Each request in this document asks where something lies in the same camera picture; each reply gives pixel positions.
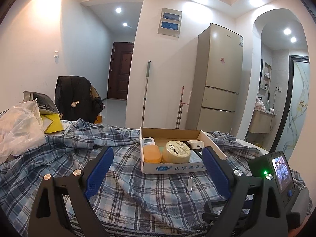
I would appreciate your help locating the grey bag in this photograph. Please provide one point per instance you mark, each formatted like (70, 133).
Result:
(42, 101)

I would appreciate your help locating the white blue printed packet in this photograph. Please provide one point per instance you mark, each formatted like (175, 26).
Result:
(67, 127)

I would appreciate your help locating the beige vanity cabinet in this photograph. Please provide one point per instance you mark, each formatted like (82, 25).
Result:
(261, 122)

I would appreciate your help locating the white plastic bag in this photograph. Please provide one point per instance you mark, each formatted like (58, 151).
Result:
(19, 130)

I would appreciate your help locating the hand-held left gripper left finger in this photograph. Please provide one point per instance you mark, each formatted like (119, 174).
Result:
(98, 175)

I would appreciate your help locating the beige refrigerator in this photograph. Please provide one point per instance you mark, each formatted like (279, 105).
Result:
(217, 79)

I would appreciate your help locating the white remote control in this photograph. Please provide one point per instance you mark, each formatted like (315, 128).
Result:
(148, 142)

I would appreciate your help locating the grey striped clothing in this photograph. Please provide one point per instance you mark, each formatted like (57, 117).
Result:
(138, 232)

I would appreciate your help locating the small orange carton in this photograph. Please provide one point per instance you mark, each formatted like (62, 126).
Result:
(98, 119)

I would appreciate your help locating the wall electrical panel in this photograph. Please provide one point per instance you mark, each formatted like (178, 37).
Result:
(169, 22)

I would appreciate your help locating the brown patterned cloth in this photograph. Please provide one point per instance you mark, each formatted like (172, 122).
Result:
(95, 93)

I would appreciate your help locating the black jacket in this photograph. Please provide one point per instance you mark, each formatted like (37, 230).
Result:
(74, 96)

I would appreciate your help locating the metal nail clipper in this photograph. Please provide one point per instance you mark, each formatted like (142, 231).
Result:
(189, 185)

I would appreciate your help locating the black framed glass door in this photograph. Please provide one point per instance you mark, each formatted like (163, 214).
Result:
(296, 108)

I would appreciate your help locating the cardboard box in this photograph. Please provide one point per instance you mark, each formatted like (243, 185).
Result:
(172, 133)

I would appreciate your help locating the dark brown door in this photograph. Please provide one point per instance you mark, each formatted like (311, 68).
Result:
(121, 71)

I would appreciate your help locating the bathroom wall mirror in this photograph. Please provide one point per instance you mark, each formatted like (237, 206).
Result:
(262, 74)

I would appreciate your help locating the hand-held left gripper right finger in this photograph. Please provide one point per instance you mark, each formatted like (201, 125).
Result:
(216, 175)

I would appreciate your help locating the blue plaid cloth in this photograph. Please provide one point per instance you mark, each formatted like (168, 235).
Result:
(148, 202)

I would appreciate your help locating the orange plastic box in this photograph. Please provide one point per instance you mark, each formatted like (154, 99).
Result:
(151, 154)

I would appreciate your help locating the round pale yellow container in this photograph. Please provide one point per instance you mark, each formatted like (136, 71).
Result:
(176, 151)

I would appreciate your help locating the pink bundle on vanity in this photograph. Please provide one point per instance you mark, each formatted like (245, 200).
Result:
(261, 105)

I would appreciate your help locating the bathroom wall niche shelf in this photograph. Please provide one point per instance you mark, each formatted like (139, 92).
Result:
(267, 75)

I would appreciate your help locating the white power adapter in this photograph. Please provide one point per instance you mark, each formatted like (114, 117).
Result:
(196, 144)

